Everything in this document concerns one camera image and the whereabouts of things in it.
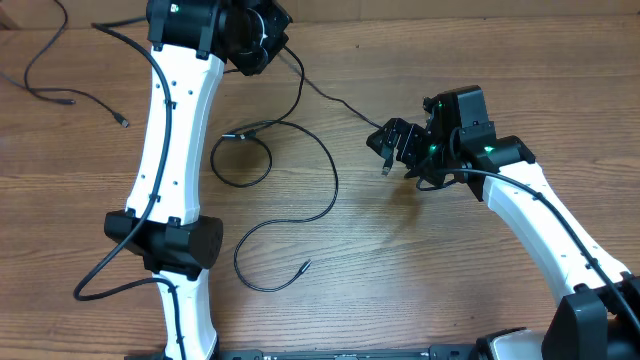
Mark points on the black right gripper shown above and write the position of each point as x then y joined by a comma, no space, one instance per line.
410,134

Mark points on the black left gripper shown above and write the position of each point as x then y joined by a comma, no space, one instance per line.
278,22

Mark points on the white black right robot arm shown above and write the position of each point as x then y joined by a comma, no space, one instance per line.
596,295

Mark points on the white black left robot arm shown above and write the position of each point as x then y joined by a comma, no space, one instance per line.
192,41

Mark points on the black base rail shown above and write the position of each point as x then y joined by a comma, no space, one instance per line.
350,354

